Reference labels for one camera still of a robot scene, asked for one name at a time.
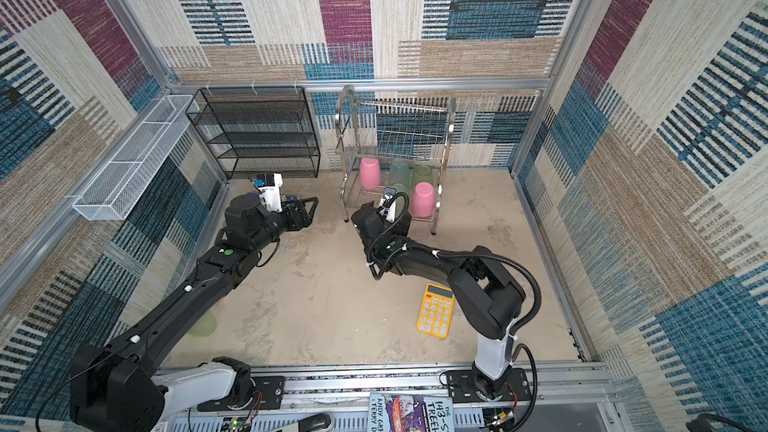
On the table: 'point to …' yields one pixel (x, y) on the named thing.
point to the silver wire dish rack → (391, 145)
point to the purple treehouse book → (410, 412)
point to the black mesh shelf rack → (260, 132)
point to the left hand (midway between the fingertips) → (308, 196)
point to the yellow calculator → (435, 311)
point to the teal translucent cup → (401, 172)
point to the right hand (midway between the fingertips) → (387, 208)
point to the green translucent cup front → (403, 200)
